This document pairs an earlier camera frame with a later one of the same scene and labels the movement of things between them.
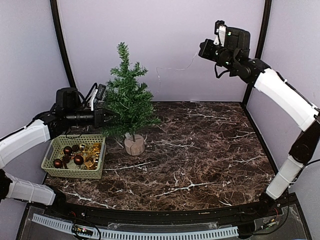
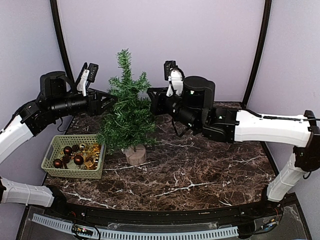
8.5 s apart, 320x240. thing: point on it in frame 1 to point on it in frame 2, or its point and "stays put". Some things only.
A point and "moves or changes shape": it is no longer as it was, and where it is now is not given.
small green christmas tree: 125,97 moves or changes shape
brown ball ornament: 78,160 stays put
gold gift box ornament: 88,164 stays put
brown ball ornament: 58,163 stays put
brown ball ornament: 67,150 stays put
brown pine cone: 75,148 stays put
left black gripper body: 73,118 to 61,106
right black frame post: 268,4 stays put
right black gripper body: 225,57 to 186,116
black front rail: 228,214 stays put
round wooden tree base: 134,148 to 135,155
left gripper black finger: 109,117 to 104,101
